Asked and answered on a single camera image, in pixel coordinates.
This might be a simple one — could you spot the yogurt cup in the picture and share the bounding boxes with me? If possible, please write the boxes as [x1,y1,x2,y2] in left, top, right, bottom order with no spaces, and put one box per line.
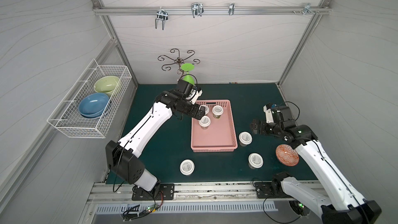
[248,153,264,170]
[201,104,209,115]
[179,159,195,176]
[212,105,224,119]

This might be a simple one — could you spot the yogurt cup mid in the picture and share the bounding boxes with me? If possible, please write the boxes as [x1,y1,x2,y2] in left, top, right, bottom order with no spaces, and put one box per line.
[238,132,253,147]
[199,116,211,130]

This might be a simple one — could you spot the pink plastic basket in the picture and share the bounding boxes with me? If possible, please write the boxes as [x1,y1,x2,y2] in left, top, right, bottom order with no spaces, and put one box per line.
[191,100,238,152]

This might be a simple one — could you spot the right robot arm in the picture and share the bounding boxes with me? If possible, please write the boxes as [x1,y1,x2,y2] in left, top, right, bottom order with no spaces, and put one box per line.
[250,104,382,224]

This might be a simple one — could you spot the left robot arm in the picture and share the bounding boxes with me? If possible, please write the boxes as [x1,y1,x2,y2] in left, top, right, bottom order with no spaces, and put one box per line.
[105,79,205,192]

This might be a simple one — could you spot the orange patterned bowl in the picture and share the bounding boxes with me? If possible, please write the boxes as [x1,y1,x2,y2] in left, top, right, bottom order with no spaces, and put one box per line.
[275,144,300,167]

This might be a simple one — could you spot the green upturned goblet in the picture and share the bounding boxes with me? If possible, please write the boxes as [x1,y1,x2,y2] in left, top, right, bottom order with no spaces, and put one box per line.
[181,63,195,85]

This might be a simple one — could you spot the dark metal cup tree stand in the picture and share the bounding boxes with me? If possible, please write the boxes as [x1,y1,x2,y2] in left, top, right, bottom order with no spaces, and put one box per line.
[157,48,201,85]

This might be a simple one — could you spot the light green bowl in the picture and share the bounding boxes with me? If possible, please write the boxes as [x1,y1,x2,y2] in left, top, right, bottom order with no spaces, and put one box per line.
[93,76,121,98]

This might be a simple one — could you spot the double metal hook left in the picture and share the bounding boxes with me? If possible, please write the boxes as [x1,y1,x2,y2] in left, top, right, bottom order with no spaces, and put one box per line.
[155,9,169,30]

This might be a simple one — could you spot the double metal hook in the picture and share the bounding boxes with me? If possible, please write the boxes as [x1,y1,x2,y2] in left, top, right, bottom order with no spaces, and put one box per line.
[155,9,169,30]
[191,3,204,18]

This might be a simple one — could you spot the blue bowl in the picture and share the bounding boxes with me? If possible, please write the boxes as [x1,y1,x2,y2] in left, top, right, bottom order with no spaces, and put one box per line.
[78,93,109,119]

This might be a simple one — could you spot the double metal hook middle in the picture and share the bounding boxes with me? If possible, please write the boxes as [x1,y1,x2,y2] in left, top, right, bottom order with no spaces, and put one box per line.
[191,3,204,18]

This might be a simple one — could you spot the single metal hook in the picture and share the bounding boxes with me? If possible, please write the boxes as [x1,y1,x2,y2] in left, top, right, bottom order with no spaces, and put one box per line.
[229,3,235,16]

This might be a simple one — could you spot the metal hook right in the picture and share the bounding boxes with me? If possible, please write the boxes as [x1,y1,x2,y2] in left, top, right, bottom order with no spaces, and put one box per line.
[292,3,320,16]

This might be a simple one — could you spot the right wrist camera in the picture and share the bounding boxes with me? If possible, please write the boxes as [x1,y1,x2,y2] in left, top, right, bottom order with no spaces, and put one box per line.
[263,103,276,123]

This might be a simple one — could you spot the black cable right base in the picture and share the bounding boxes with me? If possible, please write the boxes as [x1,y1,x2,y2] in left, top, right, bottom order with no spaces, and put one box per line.
[251,177,302,224]

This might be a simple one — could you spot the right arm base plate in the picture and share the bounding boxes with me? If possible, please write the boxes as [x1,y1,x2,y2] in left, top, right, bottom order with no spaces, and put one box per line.
[253,181,289,199]

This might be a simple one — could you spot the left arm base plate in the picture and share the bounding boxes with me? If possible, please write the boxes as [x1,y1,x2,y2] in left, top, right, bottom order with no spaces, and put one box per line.
[132,183,175,201]

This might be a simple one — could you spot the white wire wall basket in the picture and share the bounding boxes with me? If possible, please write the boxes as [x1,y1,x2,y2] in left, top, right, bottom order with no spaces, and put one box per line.
[47,60,132,139]

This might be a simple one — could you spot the aluminium top rail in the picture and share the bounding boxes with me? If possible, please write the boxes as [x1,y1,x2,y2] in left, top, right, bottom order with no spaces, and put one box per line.
[93,5,332,17]

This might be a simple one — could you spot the aluminium rail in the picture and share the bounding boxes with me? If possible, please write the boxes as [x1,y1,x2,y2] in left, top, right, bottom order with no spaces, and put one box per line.
[87,179,271,204]
[93,5,332,17]

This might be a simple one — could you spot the aluminium front rail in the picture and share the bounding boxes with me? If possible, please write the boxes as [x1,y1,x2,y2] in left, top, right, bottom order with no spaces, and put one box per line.
[87,179,271,204]

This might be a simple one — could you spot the wires at left base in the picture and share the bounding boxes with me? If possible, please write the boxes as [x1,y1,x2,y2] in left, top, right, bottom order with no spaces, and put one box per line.
[121,189,165,222]

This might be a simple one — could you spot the white slotted cable duct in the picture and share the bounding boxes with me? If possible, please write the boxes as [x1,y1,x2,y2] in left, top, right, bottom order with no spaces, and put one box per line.
[95,201,278,215]

